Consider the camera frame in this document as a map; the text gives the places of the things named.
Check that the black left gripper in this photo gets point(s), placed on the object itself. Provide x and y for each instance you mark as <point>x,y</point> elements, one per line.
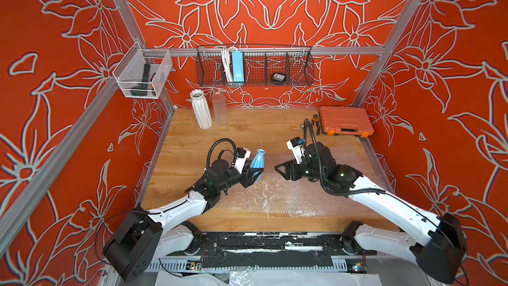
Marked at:
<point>249,180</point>

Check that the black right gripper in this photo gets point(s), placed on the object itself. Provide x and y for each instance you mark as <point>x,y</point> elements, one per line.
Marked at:
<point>290,166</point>

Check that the bubble wrap sheet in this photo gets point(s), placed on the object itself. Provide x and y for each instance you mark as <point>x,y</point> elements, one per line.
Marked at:
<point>364,188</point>
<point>271,194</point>

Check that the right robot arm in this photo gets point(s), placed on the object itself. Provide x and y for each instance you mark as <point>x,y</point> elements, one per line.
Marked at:
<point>435,243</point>

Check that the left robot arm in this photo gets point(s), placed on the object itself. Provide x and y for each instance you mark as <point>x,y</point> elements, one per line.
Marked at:
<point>144,236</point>

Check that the orange tool case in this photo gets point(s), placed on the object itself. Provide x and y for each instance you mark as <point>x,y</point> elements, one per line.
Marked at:
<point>336,120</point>

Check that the small black device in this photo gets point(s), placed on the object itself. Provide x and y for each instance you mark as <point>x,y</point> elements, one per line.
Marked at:
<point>278,78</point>

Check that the light blue box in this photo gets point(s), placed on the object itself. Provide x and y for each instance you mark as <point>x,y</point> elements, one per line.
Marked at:
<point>237,65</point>

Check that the aluminium horizontal back bar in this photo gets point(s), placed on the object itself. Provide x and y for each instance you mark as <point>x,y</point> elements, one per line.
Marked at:
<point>315,51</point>

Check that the clear acrylic box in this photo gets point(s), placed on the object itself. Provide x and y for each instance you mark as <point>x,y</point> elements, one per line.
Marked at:
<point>142,73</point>

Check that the dark green flashlight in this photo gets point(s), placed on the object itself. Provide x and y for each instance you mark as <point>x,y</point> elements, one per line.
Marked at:
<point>142,88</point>

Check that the aluminium left side bar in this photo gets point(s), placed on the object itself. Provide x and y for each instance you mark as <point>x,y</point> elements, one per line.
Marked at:
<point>18,214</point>

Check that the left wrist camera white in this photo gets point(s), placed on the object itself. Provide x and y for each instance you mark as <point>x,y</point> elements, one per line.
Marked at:
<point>241,157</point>

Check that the orange handled pliers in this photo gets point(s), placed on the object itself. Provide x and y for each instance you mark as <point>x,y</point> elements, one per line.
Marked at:
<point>316,123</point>

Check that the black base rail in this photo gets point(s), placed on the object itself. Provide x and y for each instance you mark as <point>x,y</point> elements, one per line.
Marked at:
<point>227,251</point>

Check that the black wire basket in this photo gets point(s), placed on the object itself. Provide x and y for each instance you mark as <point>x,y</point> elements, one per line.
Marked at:
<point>214,69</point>

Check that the aluminium frame post left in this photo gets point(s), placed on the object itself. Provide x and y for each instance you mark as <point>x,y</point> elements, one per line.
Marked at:
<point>136,35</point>

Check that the aluminium frame post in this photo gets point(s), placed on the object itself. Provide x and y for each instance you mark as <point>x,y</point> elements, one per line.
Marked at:
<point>407,13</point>
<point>136,35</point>

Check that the aluminium frame post right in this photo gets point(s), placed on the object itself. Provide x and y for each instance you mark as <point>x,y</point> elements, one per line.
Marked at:
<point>407,13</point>

